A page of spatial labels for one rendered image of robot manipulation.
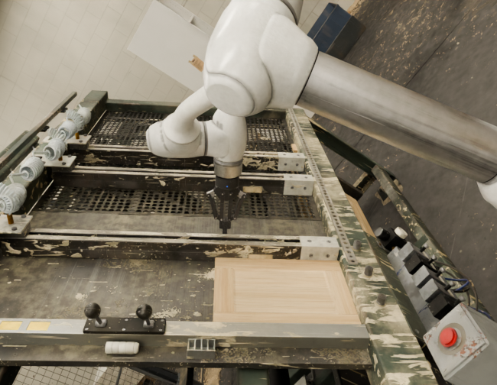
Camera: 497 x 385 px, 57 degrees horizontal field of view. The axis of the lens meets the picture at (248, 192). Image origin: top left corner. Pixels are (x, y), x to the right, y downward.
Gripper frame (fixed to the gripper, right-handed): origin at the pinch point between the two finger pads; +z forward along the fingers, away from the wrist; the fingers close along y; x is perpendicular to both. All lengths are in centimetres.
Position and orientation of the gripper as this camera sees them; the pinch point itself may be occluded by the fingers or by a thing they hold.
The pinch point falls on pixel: (225, 228)
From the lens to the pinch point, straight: 153.2
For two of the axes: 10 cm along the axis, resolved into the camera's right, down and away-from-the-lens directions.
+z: -0.7, 8.8, 4.7
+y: -10.0, -0.4, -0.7
